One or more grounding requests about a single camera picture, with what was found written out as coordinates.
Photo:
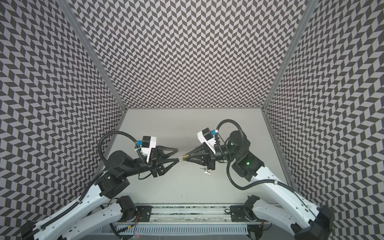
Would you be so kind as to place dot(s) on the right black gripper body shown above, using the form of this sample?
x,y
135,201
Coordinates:
x,y
208,156

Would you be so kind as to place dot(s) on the brass padlock with keys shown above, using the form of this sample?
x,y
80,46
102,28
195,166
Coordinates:
x,y
183,158

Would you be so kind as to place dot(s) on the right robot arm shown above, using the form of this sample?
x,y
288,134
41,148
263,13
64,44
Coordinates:
x,y
296,215

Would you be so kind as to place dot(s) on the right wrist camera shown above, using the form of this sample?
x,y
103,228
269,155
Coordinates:
x,y
207,137

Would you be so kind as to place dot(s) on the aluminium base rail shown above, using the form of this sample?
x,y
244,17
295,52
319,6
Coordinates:
x,y
183,220

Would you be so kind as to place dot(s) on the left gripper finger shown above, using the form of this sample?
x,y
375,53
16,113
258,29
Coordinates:
x,y
166,152
165,165

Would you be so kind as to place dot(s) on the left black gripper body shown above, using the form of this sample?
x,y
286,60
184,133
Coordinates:
x,y
151,162

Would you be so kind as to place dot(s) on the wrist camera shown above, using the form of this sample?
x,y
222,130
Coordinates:
x,y
144,148
207,137

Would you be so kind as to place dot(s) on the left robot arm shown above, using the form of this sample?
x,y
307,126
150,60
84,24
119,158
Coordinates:
x,y
100,204

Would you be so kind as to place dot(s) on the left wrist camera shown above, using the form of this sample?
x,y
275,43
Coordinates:
x,y
144,148

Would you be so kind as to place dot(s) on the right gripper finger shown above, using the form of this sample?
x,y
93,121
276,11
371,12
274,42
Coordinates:
x,y
200,160
198,151

